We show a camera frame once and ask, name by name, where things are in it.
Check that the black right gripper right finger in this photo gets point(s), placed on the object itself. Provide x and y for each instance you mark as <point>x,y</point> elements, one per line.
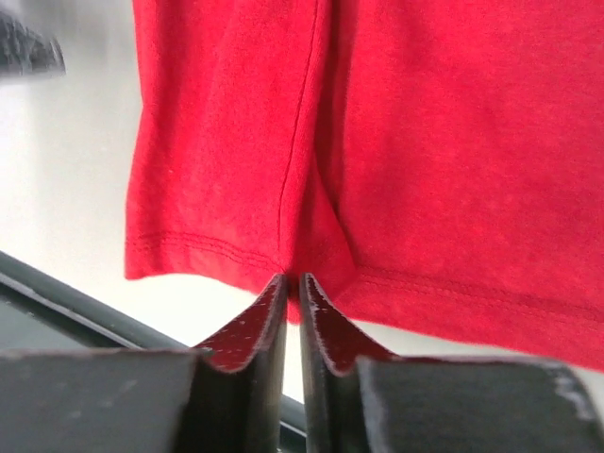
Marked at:
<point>362,397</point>

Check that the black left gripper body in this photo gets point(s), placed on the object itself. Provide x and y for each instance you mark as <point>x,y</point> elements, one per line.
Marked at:
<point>27,52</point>

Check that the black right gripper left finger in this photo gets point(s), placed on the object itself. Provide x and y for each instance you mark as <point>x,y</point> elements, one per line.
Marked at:
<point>141,401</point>

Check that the dark red t-shirt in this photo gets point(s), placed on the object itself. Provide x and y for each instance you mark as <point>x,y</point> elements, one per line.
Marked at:
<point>437,165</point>

